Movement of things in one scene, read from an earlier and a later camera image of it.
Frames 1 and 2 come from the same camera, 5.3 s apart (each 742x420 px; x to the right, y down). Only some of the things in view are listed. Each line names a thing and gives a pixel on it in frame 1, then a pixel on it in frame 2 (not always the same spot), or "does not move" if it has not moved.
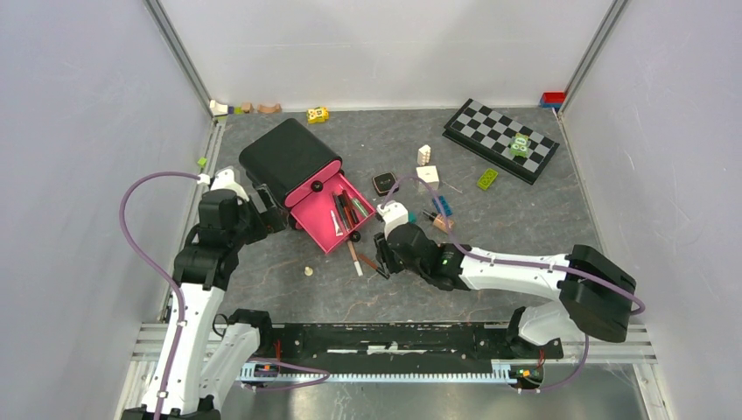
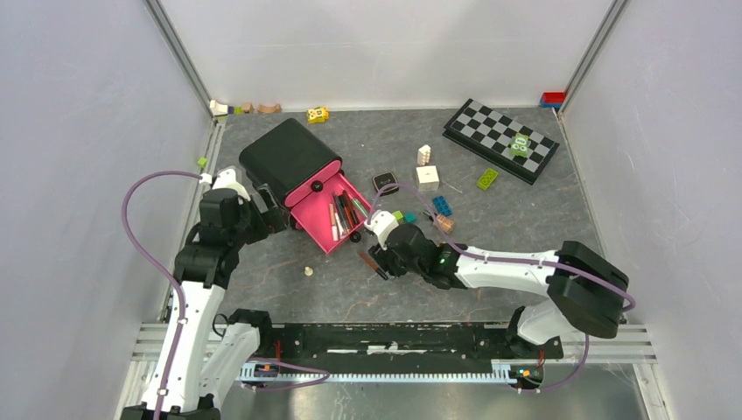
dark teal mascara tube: x=340 y=206 does not move
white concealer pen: x=353 y=255 to x=333 y=227
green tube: x=360 y=207 does not move
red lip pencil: x=347 y=209 does not move
